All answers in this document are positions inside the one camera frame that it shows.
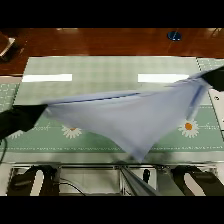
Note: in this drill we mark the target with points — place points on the light blue shirt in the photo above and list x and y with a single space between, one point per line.
133 116

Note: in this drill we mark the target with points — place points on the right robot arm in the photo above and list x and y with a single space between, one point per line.
215 78

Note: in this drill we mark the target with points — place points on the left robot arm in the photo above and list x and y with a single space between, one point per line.
18 118

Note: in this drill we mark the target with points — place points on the silver frame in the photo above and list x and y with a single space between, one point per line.
136 183

